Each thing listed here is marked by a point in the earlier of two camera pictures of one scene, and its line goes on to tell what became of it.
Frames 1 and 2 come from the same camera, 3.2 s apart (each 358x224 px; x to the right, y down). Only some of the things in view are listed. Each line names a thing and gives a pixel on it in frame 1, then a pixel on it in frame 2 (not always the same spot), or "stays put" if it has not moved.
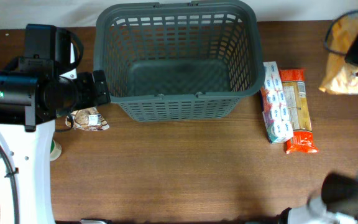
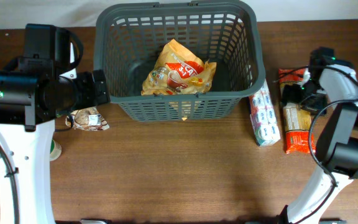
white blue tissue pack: [275, 108] to [264, 117]
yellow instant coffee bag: [341, 76] to [177, 71]
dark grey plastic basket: [181, 60] stays put
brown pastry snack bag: [88, 119] stays put
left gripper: [92, 98] stays put
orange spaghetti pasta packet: [295, 88] stays put
